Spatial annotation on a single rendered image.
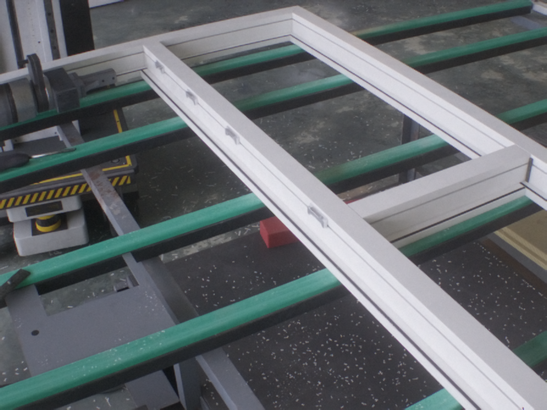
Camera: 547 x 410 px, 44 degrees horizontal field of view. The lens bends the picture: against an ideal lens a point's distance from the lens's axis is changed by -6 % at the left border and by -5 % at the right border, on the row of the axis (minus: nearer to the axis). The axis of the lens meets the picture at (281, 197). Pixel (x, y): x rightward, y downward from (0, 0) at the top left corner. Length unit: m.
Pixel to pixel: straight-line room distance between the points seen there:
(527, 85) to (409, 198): 2.82
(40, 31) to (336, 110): 1.54
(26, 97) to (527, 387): 1.12
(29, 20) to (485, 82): 2.38
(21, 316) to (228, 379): 0.33
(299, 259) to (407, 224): 0.44
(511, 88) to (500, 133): 2.49
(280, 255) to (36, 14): 1.36
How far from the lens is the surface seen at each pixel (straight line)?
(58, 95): 1.50
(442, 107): 1.45
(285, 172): 1.17
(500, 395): 0.88
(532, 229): 1.62
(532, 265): 1.58
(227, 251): 1.56
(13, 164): 1.42
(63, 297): 2.43
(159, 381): 1.34
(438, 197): 1.17
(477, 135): 1.39
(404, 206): 1.12
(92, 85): 1.56
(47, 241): 2.54
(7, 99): 1.51
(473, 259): 1.58
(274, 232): 1.54
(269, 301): 1.03
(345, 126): 3.27
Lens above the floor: 1.56
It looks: 34 degrees down
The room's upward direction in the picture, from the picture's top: 1 degrees counter-clockwise
